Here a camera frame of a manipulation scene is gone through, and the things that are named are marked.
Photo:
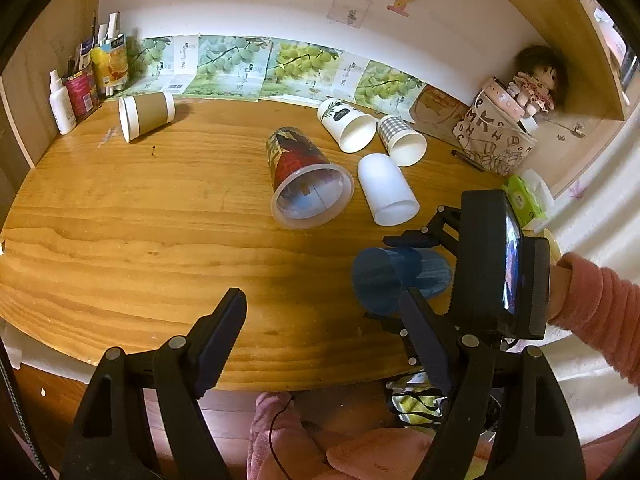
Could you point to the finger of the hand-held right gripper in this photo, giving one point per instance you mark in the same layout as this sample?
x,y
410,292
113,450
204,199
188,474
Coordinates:
x,y
395,327
440,232

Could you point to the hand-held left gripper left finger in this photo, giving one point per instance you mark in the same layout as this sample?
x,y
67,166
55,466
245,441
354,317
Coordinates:
x,y
220,340

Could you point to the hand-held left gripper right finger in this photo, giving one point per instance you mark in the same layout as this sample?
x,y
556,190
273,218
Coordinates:
x,y
425,330

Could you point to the blue plastic cup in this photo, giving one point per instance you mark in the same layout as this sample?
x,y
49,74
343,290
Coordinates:
x,y
380,280

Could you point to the person's right forearm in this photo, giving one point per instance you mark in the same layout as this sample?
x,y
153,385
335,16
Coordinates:
x,y
595,305

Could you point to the white plastic cup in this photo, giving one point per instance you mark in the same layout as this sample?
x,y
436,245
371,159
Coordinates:
x,y
385,185

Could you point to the checkered paper cup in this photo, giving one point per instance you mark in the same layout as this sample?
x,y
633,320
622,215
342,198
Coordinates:
x,y
400,142

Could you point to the white paper cup leaf print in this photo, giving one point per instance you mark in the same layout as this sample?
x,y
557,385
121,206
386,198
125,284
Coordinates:
x,y
345,122

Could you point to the clear cup with red print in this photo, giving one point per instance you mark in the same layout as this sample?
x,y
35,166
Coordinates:
x,y
295,155

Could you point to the paper cup with brown sleeve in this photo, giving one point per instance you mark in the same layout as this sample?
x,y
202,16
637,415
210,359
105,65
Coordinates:
x,y
150,112

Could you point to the yellow green bag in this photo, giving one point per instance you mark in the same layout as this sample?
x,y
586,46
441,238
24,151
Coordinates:
x,y
415,402

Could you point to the green tissue pack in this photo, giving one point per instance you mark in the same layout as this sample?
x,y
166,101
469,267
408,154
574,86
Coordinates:
x,y
527,200

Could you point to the black pen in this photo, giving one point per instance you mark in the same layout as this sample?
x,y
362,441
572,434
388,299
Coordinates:
x,y
467,159

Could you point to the letter print cloth bag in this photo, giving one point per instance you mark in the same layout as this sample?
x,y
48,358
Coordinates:
x,y
492,142

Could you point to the brown cardboard piece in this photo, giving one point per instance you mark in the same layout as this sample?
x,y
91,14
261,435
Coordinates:
x,y
437,112

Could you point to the person's pink clothed legs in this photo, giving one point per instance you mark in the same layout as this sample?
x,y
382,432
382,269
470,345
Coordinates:
x,y
360,450

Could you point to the pink dotted box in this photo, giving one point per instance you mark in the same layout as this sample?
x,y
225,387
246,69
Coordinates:
x,y
505,97

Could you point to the grape print sheet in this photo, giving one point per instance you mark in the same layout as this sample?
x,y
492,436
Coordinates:
x,y
300,72
385,85
165,62
225,67

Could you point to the doll with brown hair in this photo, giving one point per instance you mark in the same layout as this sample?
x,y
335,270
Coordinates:
x,y
542,77

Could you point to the white plastic bottle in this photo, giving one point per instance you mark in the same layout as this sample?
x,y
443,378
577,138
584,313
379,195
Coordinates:
x,y
62,107

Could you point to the red can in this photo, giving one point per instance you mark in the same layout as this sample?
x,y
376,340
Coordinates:
x,y
80,92

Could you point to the yellow fruit print carton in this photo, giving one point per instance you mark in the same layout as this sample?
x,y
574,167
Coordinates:
x,y
112,65

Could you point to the yellow pony wall sticker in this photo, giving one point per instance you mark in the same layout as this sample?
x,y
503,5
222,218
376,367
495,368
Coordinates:
x,y
402,0

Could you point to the pink bordered wall paper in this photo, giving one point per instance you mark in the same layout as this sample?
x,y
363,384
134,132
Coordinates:
x,y
350,7

